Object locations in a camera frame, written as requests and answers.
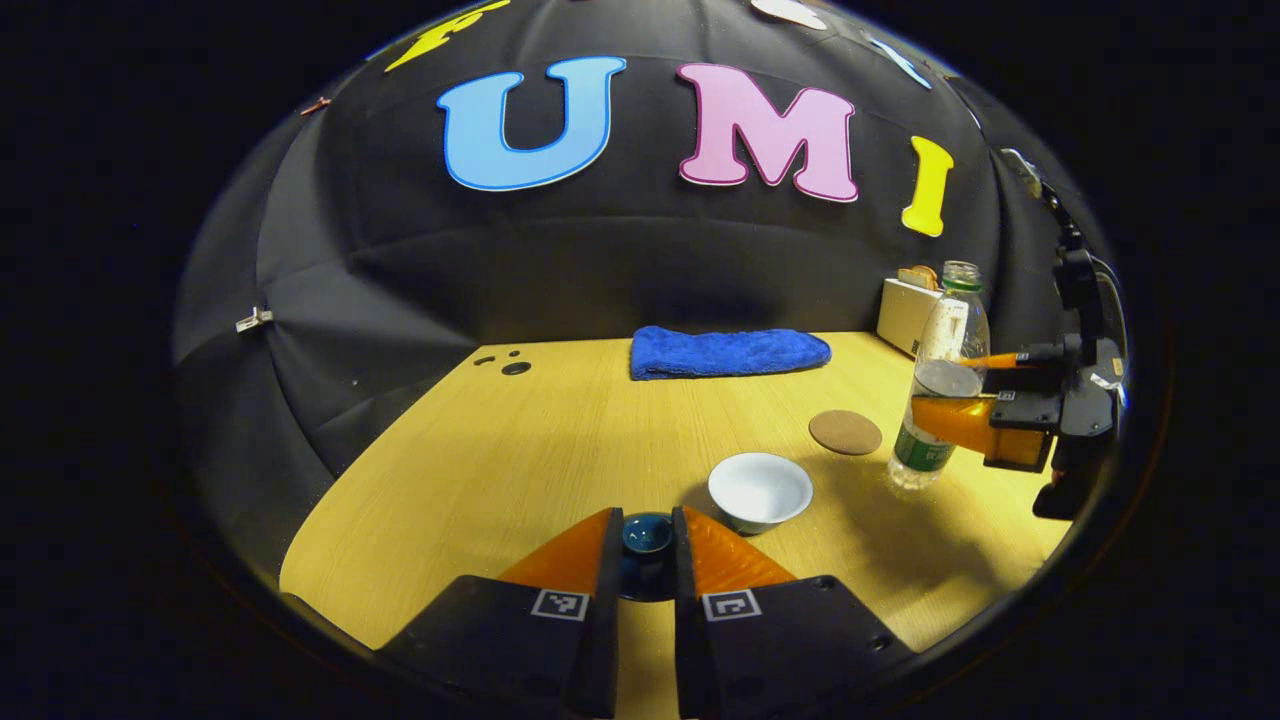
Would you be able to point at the toasted bread slice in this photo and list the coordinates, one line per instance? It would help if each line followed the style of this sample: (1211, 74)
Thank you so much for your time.
(920, 277)

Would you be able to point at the silver metal clip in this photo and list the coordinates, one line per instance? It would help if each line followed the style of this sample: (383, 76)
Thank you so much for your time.
(253, 320)

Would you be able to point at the blue towel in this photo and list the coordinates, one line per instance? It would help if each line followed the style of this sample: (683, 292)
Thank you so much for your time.
(730, 352)

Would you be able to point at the white toaster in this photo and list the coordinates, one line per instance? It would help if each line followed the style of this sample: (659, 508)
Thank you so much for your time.
(905, 315)

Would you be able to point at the black backdrop cloth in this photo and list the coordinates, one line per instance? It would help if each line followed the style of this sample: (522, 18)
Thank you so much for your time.
(600, 260)

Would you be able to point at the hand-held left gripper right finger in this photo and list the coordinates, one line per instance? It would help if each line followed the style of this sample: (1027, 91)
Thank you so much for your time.
(690, 650)

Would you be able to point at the brown cork coaster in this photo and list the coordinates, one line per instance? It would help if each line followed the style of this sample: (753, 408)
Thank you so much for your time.
(845, 432)

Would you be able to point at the copper metal clip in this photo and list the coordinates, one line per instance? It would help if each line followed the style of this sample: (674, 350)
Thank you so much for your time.
(315, 104)

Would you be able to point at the clear plastic water bottle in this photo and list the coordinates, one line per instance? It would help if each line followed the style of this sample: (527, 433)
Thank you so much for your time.
(945, 330)

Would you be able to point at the dark teal teacup lid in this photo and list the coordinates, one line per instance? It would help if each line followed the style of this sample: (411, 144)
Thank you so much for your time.
(647, 535)

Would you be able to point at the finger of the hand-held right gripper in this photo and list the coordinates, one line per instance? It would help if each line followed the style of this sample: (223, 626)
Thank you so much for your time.
(1030, 356)
(960, 420)

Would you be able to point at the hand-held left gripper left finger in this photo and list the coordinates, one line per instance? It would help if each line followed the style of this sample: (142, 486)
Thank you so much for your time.
(605, 640)

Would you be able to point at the white teacup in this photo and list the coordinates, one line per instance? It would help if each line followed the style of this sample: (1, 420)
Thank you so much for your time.
(760, 490)

